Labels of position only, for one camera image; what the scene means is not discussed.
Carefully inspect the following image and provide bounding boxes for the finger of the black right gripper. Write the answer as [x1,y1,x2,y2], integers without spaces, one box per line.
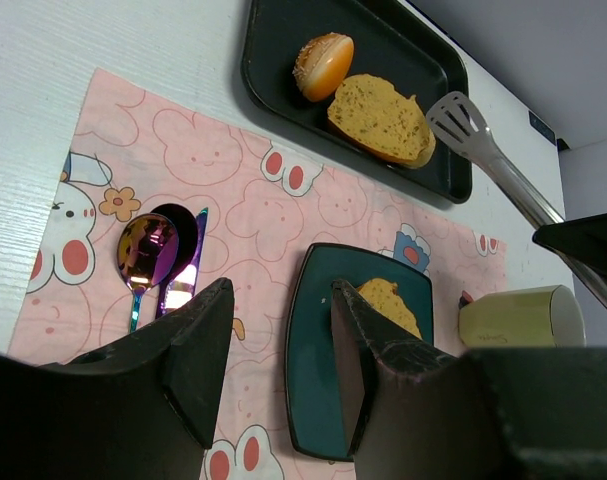
[533,213,607,279]

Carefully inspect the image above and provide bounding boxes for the glossy orange round bun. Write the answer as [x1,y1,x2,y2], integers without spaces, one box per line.
[293,33,354,102]

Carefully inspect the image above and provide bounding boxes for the steel serving tongs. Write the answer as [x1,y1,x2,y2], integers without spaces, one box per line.
[425,91,607,309]

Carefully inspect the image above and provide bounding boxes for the crusty speckled bread slice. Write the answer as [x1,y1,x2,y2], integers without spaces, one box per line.
[357,278,422,339]

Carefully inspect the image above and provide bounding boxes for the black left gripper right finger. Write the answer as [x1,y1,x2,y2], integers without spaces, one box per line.
[331,280,513,479]

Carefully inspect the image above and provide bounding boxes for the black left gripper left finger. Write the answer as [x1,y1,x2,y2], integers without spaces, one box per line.
[0,278,234,479]

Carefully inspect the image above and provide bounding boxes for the black baking tray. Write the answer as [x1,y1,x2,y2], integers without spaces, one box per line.
[241,1,472,204]

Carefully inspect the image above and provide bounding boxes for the iridescent large spoon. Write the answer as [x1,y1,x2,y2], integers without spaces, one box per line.
[152,203,197,319]

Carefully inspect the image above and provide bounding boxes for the iridescent table knife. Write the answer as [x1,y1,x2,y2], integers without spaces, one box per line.
[157,207,209,317]

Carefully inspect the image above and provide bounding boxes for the dark teal square plate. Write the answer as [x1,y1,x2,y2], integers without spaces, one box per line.
[284,238,434,462]

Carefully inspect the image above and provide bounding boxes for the iridescent small spoon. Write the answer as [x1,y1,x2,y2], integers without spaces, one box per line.
[116,213,178,333]

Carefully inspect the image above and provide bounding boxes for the blue label sticker right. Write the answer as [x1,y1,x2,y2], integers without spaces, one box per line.
[528,110,556,145]

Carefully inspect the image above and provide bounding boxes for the pink bunny placemat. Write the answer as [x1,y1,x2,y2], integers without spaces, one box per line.
[9,70,507,479]

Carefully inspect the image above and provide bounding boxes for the pale yellow mug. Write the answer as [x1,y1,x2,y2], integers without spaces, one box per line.
[458,285,586,348]

